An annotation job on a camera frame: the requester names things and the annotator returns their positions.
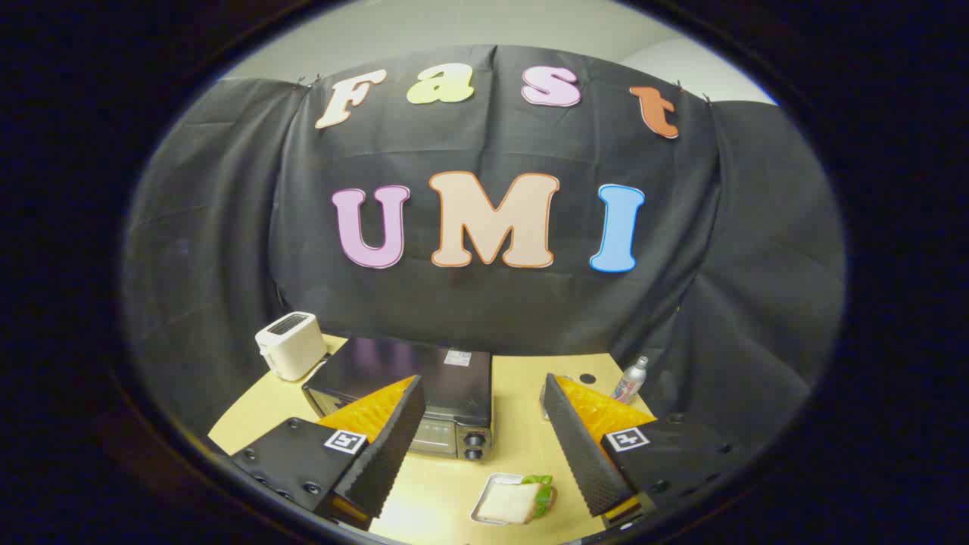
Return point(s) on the black backdrop cloth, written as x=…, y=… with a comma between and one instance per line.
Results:
x=484, y=303

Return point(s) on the white bread lettuce sandwich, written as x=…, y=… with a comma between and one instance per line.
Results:
x=511, y=501

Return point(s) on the black toaster oven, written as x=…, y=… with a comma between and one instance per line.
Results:
x=454, y=393

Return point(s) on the white rectangular tray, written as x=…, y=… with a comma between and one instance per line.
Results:
x=492, y=481

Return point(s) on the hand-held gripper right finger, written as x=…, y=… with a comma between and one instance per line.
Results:
x=579, y=446

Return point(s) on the small bottle with pink label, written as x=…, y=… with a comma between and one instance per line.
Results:
x=630, y=382

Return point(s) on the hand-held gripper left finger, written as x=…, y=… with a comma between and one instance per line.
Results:
x=394, y=446

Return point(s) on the white pop-up toaster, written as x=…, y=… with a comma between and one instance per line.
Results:
x=291, y=348

